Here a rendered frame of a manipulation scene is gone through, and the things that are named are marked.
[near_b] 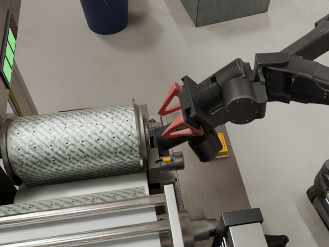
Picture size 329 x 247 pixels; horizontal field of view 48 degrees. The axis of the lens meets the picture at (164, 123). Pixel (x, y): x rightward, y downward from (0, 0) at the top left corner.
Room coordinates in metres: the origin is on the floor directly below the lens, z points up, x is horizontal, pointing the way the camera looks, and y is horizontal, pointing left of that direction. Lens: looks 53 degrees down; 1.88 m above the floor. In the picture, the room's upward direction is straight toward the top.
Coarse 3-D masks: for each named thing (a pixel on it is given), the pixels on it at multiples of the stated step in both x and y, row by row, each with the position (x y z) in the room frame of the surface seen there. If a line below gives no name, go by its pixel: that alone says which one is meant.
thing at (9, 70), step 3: (6, 60) 0.71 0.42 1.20; (6, 63) 0.70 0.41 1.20; (6, 66) 0.69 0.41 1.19; (9, 66) 0.71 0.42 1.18; (3, 69) 0.67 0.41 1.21; (6, 69) 0.69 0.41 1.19; (9, 69) 0.70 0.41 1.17; (6, 72) 0.68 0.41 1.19; (9, 72) 0.69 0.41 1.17; (6, 75) 0.67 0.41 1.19; (9, 75) 0.68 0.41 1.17; (9, 78) 0.68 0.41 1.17; (9, 81) 0.67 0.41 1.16
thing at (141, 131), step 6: (138, 108) 0.46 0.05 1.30; (138, 114) 0.45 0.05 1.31; (138, 120) 0.43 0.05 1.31; (6, 138) 0.39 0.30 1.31; (144, 138) 0.40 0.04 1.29; (6, 144) 0.38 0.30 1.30; (144, 144) 0.39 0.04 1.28; (144, 150) 0.39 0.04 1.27; (144, 156) 0.38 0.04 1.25; (12, 162) 0.35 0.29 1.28; (12, 168) 0.35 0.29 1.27
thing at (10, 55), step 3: (6, 48) 0.75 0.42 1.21; (9, 48) 0.76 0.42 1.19; (6, 51) 0.74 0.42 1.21; (9, 51) 0.75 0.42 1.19; (6, 54) 0.73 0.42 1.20; (9, 54) 0.75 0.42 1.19; (12, 54) 0.77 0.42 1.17; (9, 57) 0.74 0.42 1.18; (12, 57) 0.76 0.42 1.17; (9, 60) 0.73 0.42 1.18; (12, 60) 0.75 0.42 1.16; (12, 63) 0.74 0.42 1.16
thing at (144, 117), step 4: (144, 116) 0.46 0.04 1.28; (144, 120) 0.45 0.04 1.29; (144, 124) 0.44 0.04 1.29; (144, 128) 0.43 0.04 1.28; (144, 132) 0.42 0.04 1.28; (148, 132) 0.42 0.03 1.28; (148, 136) 0.41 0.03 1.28; (148, 140) 0.41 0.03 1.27; (148, 144) 0.41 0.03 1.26; (148, 148) 0.40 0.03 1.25
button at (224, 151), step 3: (219, 135) 0.66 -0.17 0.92; (222, 135) 0.66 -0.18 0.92; (219, 138) 0.65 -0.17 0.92; (222, 138) 0.65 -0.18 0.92; (222, 141) 0.64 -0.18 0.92; (222, 144) 0.63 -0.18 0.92; (225, 144) 0.63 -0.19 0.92; (225, 147) 0.62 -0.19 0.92; (222, 150) 0.60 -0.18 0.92; (225, 150) 0.60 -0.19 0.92; (219, 153) 0.60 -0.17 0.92; (222, 153) 0.60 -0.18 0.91; (225, 153) 0.60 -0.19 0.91
